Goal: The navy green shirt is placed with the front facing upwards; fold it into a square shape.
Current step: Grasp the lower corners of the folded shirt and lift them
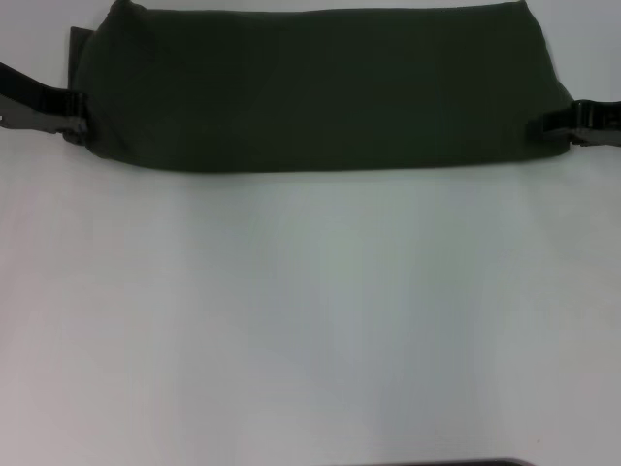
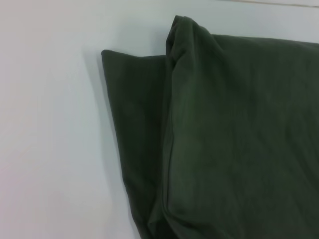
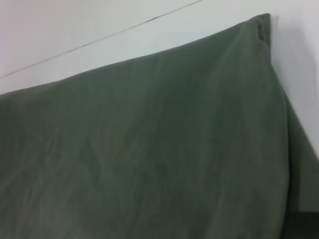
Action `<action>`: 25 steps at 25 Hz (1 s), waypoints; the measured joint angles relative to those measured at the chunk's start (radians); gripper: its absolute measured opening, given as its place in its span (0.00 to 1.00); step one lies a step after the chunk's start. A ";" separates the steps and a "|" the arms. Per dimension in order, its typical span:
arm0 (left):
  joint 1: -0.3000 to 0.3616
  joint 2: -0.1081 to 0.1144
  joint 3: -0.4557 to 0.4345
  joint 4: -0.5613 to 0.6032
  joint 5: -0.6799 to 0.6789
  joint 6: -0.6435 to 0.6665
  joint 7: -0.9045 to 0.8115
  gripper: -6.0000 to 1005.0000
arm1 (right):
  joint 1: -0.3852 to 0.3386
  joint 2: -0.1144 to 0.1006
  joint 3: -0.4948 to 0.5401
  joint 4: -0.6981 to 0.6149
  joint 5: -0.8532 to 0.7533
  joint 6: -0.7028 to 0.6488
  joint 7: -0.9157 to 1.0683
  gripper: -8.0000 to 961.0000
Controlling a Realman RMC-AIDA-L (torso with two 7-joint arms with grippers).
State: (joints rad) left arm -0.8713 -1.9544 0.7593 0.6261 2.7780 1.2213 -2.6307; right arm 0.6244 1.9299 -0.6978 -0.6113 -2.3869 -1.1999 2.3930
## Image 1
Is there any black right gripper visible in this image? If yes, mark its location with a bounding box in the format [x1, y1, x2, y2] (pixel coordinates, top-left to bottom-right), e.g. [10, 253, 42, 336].
[527, 98, 621, 149]

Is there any dark green FREE t-shirt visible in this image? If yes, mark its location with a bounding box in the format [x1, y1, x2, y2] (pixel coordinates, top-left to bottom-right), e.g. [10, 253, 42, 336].
[66, 0, 572, 175]

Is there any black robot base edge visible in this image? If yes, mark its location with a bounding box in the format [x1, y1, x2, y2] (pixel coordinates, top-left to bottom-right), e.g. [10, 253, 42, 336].
[339, 458, 531, 466]

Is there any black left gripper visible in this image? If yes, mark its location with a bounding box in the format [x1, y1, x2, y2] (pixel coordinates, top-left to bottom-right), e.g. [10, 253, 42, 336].
[0, 60, 92, 146]

